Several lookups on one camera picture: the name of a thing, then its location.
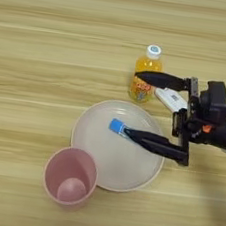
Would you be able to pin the blue tube white print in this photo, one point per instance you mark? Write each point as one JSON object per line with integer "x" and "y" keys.
{"x": 117, "y": 125}

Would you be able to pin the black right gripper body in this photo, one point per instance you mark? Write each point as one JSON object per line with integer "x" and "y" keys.
{"x": 216, "y": 133}

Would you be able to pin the pink plastic cup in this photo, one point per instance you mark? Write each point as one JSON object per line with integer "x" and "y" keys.
{"x": 68, "y": 176}

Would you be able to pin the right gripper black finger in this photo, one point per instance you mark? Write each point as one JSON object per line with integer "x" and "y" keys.
{"x": 157, "y": 145}
{"x": 159, "y": 80}

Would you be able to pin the beige round plate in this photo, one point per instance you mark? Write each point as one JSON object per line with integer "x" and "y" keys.
{"x": 112, "y": 158}

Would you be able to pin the orange juice bottle white cap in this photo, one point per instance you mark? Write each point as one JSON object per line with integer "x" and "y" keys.
{"x": 146, "y": 64}

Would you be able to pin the white oblong plastic device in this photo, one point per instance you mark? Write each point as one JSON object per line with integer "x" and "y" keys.
{"x": 170, "y": 99}

